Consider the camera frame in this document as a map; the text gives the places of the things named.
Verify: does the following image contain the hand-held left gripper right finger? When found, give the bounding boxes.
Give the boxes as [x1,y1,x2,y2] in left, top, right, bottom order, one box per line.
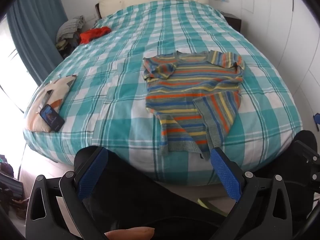
[211,147,300,240]

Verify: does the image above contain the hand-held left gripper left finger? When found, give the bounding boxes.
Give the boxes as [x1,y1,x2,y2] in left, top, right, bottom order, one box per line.
[25,146,109,240]

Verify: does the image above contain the striped knit sweater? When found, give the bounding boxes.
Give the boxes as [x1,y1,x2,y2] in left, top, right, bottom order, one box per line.
[142,50,245,161]

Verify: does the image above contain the dark clothes heap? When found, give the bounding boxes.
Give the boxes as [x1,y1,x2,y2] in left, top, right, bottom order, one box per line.
[0,154,25,220]

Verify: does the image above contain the pile of folded clothes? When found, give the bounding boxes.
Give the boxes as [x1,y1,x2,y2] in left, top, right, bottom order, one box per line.
[55,16,86,58]

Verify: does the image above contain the person's left hand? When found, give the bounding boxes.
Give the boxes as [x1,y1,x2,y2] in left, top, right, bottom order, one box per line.
[104,227,155,240]

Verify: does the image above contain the pale green sheet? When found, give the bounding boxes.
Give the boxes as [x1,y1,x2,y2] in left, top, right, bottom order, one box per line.
[197,197,228,216]

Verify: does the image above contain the person's black pants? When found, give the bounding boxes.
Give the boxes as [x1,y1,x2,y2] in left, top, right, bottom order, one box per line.
[74,129,320,240]

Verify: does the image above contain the black smartphone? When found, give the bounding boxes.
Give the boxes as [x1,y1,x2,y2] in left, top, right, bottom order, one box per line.
[39,104,65,132]

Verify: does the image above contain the cream patterned cushion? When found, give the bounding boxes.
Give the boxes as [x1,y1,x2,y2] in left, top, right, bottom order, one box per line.
[24,74,77,132]

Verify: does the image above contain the white wardrobe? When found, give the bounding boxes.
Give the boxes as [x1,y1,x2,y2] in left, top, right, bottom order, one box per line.
[240,0,320,130]

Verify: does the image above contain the dark bedside table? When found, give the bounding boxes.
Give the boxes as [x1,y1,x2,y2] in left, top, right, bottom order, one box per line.
[221,12,242,33]

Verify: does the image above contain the bright window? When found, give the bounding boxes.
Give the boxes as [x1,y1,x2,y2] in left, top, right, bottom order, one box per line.
[0,15,39,120]

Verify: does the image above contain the teal checked blanket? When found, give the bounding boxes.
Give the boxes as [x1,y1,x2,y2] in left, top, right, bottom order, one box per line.
[23,0,303,187]

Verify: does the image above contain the red cloth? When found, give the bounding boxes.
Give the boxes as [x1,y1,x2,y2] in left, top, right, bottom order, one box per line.
[79,26,112,44]

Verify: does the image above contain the teal curtain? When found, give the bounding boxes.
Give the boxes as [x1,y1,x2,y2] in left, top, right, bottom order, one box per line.
[5,0,69,87]

